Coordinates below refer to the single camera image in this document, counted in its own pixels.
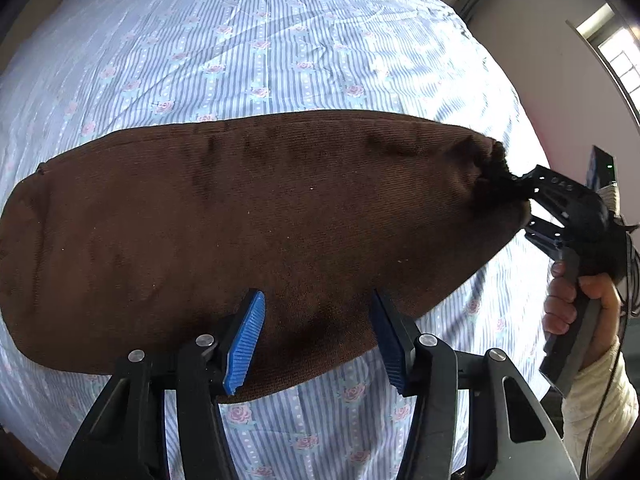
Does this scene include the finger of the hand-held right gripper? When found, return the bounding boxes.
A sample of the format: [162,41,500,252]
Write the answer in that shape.
[510,164,596,226]
[523,214,576,263]

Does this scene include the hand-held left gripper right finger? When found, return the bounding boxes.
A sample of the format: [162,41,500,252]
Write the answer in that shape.
[370,288,581,480]

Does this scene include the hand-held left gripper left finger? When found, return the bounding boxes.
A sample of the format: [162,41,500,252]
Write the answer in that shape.
[58,288,266,480]

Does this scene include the brown pants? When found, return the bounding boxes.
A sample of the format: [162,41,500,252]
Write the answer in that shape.
[0,110,531,404]

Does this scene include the person's right forearm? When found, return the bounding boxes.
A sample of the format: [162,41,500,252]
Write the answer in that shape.
[561,336,640,480]

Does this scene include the window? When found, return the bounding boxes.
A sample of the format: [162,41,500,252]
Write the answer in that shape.
[566,4,640,126]

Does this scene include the striped floral bed sheet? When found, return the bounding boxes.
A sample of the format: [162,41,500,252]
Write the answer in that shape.
[0,0,553,480]

